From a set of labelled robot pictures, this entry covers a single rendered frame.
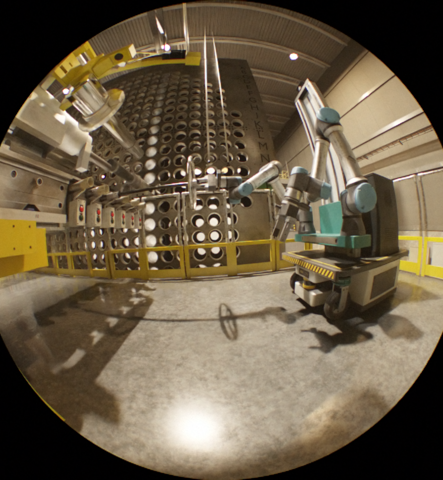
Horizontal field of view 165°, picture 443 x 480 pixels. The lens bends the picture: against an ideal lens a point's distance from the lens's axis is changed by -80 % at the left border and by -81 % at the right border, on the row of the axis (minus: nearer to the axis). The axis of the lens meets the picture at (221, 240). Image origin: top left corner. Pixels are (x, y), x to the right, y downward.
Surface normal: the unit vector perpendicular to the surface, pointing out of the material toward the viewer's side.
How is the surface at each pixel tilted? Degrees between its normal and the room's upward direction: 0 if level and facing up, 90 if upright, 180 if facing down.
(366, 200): 98
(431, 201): 90
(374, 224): 90
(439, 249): 90
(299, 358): 0
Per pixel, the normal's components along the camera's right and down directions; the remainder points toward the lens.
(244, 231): 0.07, 0.04
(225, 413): -0.07, -1.00
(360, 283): -1.00, 0.07
